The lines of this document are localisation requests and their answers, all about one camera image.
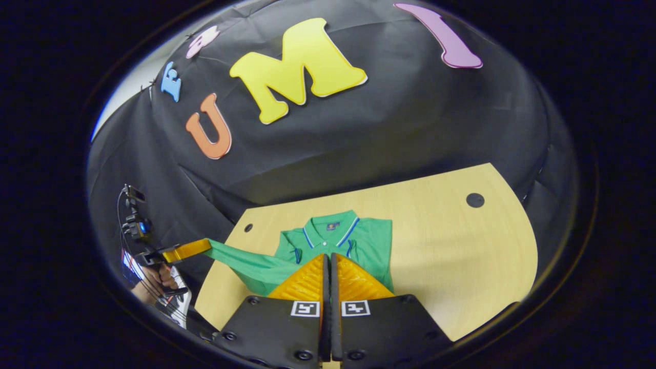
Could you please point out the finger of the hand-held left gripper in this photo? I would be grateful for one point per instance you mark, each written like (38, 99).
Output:
(187, 250)

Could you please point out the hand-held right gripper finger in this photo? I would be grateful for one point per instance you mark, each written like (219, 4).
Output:
(335, 318)
(326, 318)

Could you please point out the green T-shirt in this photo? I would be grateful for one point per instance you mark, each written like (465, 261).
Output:
(369, 246)

